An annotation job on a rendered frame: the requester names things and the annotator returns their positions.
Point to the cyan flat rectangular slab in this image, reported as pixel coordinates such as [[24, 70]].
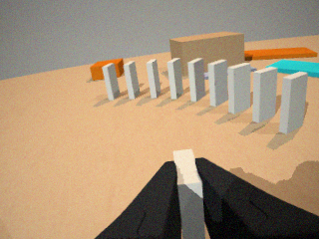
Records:
[[285, 66]]

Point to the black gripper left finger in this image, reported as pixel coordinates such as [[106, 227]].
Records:
[[154, 214]]

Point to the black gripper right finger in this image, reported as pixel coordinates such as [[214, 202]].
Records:
[[236, 209]]

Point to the tan rectangular block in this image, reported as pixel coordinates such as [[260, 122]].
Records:
[[210, 47]]

